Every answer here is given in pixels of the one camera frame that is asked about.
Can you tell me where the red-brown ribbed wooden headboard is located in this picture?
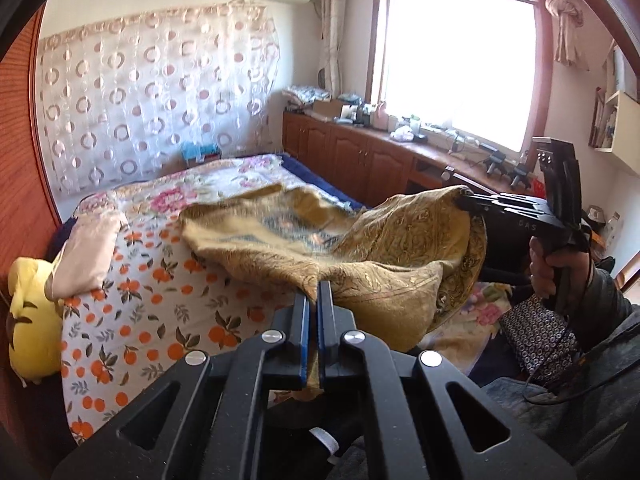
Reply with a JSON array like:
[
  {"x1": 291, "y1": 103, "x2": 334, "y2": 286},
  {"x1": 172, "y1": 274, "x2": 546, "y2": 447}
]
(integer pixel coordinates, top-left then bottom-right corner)
[{"x1": 0, "y1": 0, "x2": 65, "y2": 461}]

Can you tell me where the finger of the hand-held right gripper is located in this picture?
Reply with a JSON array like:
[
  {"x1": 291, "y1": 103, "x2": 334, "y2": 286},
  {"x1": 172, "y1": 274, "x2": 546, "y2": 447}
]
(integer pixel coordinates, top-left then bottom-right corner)
[
  {"x1": 452, "y1": 198, "x2": 546, "y2": 219},
  {"x1": 462, "y1": 192, "x2": 546, "y2": 202}
]

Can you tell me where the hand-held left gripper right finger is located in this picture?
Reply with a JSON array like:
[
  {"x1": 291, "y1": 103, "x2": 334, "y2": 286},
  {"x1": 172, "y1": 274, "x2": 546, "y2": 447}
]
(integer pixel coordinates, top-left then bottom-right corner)
[{"x1": 318, "y1": 280, "x2": 576, "y2": 480}]

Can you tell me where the wooden framed window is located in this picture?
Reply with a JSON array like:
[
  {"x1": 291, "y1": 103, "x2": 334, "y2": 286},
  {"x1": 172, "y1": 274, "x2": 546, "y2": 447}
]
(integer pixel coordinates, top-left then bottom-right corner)
[{"x1": 367, "y1": 0, "x2": 552, "y2": 157}]

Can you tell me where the cardboard box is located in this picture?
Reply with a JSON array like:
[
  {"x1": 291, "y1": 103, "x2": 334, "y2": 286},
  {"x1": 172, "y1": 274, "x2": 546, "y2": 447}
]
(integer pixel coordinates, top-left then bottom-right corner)
[{"x1": 312, "y1": 99, "x2": 352, "y2": 122}]

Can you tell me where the orange fruit print sheet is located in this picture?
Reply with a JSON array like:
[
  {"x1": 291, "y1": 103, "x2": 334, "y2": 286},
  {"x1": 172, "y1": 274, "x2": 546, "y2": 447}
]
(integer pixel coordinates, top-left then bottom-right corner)
[{"x1": 60, "y1": 212, "x2": 321, "y2": 447}]

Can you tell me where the yellow plush toy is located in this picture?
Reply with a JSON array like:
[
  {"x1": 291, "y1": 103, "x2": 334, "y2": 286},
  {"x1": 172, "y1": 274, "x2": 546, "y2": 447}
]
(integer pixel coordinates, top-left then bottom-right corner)
[{"x1": 6, "y1": 257, "x2": 64, "y2": 387}]

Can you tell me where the person's right hand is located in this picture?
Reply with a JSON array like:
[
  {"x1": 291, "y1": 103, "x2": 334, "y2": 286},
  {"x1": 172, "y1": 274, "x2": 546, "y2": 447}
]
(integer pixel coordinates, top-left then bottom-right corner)
[{"x1": 529, "y1": 236, "x2": 595, "y2": 314}]

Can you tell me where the person's right forearm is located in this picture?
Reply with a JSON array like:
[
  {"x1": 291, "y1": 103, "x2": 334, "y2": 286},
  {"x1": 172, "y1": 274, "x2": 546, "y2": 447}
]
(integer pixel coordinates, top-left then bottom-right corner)
[{"x1": 565, "y1": 255, "x2": 640, "y2": 356}]

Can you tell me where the white ring-patterned curtain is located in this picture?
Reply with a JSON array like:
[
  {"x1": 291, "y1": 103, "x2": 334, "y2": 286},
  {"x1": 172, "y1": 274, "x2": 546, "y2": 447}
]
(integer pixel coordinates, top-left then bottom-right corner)
[{"x1": 37, "y1": 2, "x2": 281, "y2": 196}]

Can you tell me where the pink floral bed sheet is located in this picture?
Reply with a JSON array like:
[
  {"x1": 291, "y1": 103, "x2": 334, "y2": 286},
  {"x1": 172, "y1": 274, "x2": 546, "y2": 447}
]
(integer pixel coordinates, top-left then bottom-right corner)
[{"x1": 79, "y1": 152, "x2": 353, "y2": 228}]

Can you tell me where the pink pillow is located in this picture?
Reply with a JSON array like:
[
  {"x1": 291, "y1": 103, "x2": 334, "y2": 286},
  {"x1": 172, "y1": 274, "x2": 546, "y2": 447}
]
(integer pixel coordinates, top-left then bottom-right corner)
[{"x1": 50, "y1": 209, "x2": 129, "y2": 302}]

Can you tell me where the brown wooden cabinet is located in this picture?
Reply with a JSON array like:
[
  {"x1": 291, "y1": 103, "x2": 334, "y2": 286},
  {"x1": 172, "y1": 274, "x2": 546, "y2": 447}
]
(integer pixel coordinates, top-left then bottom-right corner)
[{"x1": 282, "y1": 110, "x2": 501, "y2": 209}]

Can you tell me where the beige tied curtain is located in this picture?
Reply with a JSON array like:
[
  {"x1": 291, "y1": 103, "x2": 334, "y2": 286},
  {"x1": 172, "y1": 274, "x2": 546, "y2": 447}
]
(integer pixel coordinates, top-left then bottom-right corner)
[{"x1": 544, "y1": 0, "x2": 586, "y2": 67}]

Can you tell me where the teal folded cloth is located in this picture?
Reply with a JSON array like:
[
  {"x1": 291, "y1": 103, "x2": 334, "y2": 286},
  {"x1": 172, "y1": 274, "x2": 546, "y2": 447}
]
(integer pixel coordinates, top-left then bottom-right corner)
[{"x1": 180, "y1": 141, "x2": 222, "y2": 164}]

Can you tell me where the beige hanging curtain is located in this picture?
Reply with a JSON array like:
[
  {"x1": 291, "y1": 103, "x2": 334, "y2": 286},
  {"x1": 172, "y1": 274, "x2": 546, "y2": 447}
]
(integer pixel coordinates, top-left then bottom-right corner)
[{"x1": 317, "y1": 0, "x2": 349, "y2": 92}]

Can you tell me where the black white patterned bag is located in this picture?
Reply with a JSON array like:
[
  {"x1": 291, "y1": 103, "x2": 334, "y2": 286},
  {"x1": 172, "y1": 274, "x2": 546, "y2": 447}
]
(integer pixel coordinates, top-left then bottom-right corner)
[{"x1": 500, "y1": 292, "x2": 581, "y2": 387}]

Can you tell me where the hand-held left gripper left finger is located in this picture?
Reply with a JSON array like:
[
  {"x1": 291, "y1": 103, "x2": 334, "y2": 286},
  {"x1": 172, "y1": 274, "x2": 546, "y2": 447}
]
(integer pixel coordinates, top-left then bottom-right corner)
[{"x1": 50, "y1": 292, "x2": 311, "y2": 480}]

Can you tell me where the brown patterned cloth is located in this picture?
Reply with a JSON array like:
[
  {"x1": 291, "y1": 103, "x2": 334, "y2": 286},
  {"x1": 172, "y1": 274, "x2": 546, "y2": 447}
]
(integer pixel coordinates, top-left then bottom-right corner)
[{"x1": 179, "y1": 184, "x2": 489, "y2": 353}]

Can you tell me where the cream wall shelf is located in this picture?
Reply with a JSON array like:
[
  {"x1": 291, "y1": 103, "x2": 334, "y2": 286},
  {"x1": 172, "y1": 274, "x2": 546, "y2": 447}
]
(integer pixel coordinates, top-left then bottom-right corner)
[{"x1": 590, "y1": 40, "x2": 640, "y2": 177}]

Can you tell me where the stack of folded cloths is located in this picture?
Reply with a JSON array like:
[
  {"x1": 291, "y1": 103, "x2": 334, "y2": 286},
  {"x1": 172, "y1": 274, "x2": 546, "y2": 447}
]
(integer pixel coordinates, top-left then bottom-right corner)
[{"x1": 282, "y1": 85, "x2": 331, "y2": 112}]

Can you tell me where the person's grey clothing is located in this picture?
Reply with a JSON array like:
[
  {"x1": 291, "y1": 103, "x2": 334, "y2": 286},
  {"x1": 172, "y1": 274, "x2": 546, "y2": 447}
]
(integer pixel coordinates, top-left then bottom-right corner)
[{"x1": 330, "y1": 305, "x2": 640, "y2": 480}]

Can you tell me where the pastel floral blanket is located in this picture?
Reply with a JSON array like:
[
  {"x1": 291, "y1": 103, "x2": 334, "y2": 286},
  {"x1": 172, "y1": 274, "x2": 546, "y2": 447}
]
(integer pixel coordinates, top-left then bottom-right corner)
[{"x1": 422, "y1": 280, "x2": 518, "y2": 377}]

